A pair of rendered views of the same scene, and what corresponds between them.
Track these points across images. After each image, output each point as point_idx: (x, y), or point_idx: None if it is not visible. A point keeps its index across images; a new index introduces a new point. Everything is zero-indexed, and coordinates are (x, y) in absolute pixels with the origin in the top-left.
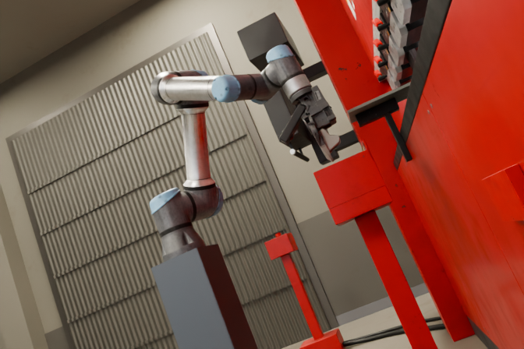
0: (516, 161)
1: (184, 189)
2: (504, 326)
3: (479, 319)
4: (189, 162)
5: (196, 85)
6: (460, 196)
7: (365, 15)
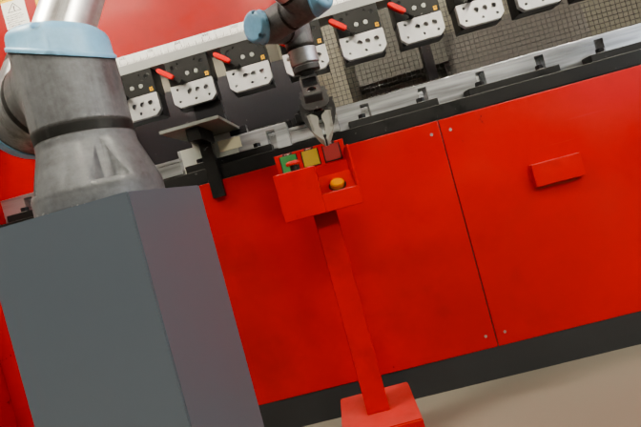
0: (574, 152)
1: None
2: (339, 338)
3: None
4: (79, 17)
5: None
6: (407, 202)
7: None
